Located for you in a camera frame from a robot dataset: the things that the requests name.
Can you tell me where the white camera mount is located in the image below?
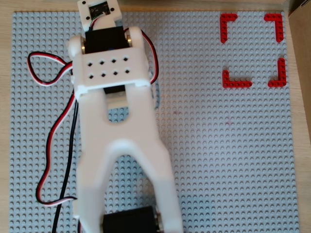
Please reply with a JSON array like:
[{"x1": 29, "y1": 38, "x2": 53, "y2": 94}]
[{"x1": 77, "y1": 0, "x2": 121, "y2": 33}]

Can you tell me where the red L-shaped Lego beam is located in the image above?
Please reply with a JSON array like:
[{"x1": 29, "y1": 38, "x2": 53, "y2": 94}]
[
  {"x1": 220, "y1": 14, "x2": 238, "y2": 44},
  {"x1": 264, "y1": 14, "x2": 284, "y2": 43},
  {"x1": 268, "y1": 58, "x2": 287, "y2": 87},
  {"x1": 222, "y1": 69, "x2": 253, "y2": 88}
]

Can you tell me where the grey Lego baseplate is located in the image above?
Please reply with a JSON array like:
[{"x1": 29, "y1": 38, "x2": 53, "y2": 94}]
[{"x1": 8, "y1": 11, "x2": 300, "y2": 233}]

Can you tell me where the red white black servo cable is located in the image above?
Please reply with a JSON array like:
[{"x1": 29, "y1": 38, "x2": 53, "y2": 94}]
[
  {"x1": 27, "y1": 51, "x2": 82, "y2": 207},
  {"x1": 123, "y1": 28, "x2": 160, "y2": 85}
]

